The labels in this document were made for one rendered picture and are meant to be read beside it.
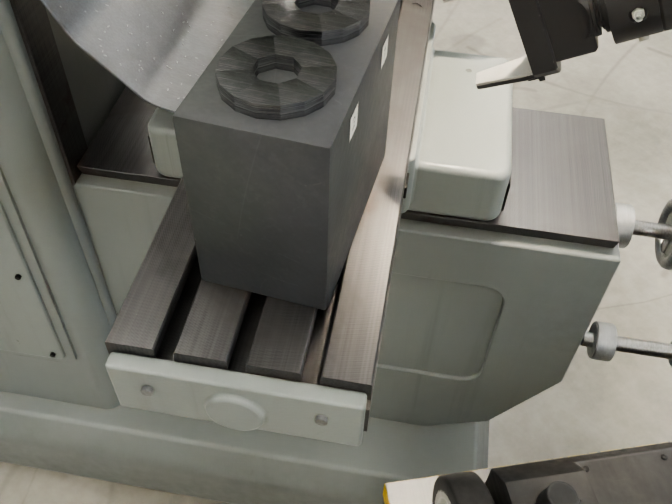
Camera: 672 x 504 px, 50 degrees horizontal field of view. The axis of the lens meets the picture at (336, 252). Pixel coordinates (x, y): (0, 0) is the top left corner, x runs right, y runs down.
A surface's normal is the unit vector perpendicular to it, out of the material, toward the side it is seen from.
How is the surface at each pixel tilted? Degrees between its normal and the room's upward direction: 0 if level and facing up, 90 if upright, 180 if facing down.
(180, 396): 90
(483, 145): 0
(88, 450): 63
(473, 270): 90
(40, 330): 88
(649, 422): 0
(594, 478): 0
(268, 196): 90
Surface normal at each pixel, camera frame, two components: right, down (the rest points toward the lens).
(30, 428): -0.15, 0.43
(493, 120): 0.03, -0.66
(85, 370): -0.17, 0.72
